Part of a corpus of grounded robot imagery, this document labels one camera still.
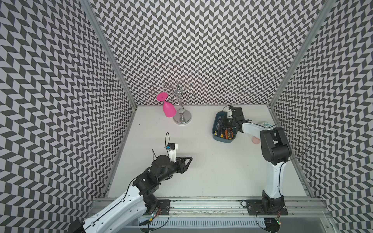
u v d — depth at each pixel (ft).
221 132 3.25
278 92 3.57
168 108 3.17
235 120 2.67
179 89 2.92
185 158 2.47
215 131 3.25
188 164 2.28
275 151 1.80
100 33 2.65
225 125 3.09
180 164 2.14
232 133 3.25
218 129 3.33
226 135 3.21
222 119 3.00
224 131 3.31
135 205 1.67
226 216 2.33
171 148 2.20
